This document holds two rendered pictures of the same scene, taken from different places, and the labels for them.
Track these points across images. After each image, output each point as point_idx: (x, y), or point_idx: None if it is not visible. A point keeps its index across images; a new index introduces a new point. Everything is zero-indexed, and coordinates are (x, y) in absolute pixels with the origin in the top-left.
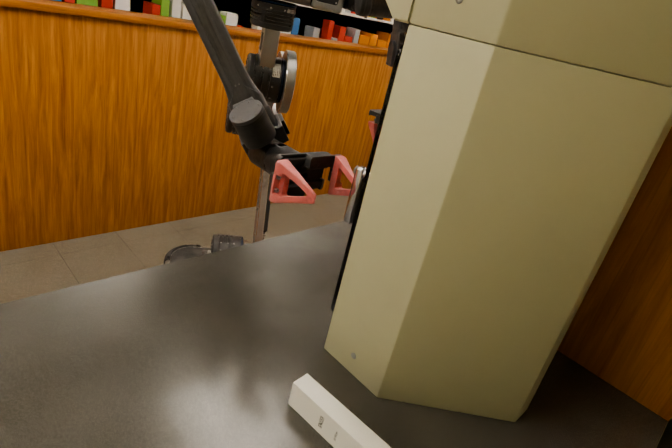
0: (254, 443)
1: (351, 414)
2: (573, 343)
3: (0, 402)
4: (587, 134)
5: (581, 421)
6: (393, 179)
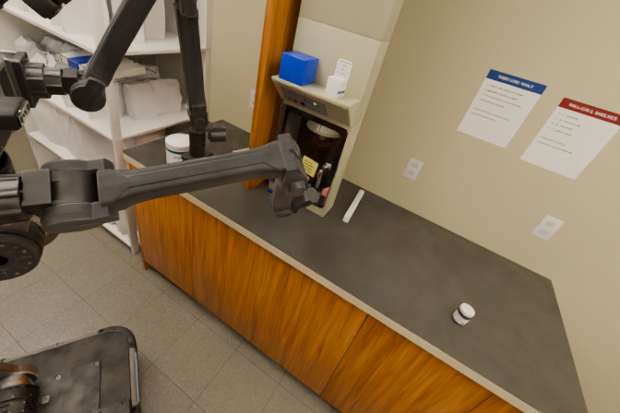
0: (362, 227)
1: (350, 206)
2: None
3: (391, 277)
4: None
5: None
6: (343, 161)
